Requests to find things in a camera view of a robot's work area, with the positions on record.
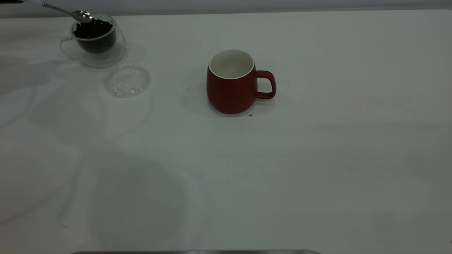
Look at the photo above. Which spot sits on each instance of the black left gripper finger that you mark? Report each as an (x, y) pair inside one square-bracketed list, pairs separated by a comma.
[(10, 1)]

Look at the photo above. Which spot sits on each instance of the red ceramic mug white inside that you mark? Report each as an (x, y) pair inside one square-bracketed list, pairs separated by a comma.
[(229, 95)]

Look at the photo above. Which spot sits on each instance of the coffee beans pile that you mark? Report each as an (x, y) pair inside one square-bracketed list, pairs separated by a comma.
[(92, 31)]

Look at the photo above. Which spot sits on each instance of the clear double-wall glass cup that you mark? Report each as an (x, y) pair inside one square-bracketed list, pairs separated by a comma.
[(118, 46)]

